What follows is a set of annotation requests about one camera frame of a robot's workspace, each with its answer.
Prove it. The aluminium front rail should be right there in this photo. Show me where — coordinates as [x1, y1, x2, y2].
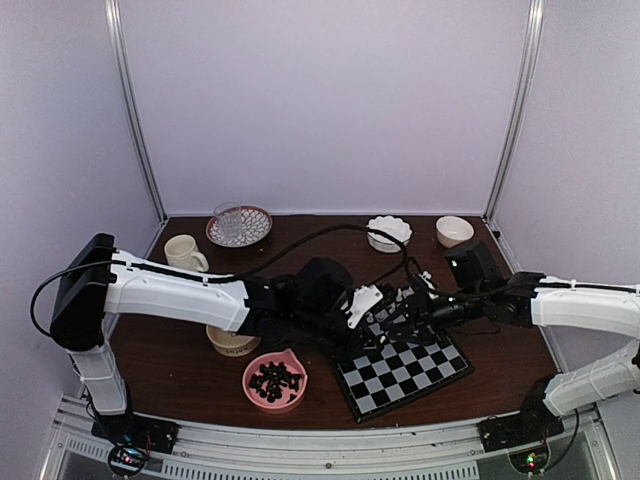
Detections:
[32, 396, 622, 479]

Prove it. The aluminium frame post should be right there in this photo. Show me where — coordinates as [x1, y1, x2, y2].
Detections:
[104, 0, 168, 223]
[483, 0, 546, 224]

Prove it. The cream bowl with spout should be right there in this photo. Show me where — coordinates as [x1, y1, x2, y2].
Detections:
[206, 326, 261, 357]

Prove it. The aluminium frame post left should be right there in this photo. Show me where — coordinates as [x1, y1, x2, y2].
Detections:
[104, 0, 168, 223]

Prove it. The black chess pieces pile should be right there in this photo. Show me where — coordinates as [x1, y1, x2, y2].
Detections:
[248, 362, 303, 403]

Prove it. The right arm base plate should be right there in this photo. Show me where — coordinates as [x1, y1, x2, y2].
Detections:
[478, 409, 564, 452]

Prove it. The black and white chessboard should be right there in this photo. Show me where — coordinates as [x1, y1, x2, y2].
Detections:
[333, 332, 475, 423]

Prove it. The white scalloped bowl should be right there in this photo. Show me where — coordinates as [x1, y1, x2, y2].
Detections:
[367, 215, 413, 254]

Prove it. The white textured ceramic mug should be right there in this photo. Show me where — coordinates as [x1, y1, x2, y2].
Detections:
[164, 234, 209, 273]

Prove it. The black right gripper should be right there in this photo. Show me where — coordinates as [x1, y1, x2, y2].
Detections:
[380, 285, 487, 347]

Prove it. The aluminium frame post right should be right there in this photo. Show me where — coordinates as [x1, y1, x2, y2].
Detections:
[483, 0, 546, 224]

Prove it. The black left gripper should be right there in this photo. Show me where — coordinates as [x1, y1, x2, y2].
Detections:
[293, 303, 385, 367]

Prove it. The pink bowl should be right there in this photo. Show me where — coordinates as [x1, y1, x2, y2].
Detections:
[242, 349, 308, 414]

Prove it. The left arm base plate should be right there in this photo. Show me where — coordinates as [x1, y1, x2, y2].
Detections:
[91, 413, 179, 454]

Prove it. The patterned saucer plate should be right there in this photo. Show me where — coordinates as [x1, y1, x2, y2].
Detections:
[205, 205, 273, 248]

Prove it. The small cream bowl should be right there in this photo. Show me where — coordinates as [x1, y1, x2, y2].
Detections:
[435, 215, 475, 248]

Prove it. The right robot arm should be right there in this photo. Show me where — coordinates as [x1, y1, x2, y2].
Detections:
[387, 240, 639, 442]

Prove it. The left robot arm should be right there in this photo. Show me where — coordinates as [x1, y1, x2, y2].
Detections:
[50, 233, 383, 444]

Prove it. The clear glass tumbler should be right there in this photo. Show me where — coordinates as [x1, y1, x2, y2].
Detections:
[214, 201, 242, 239]

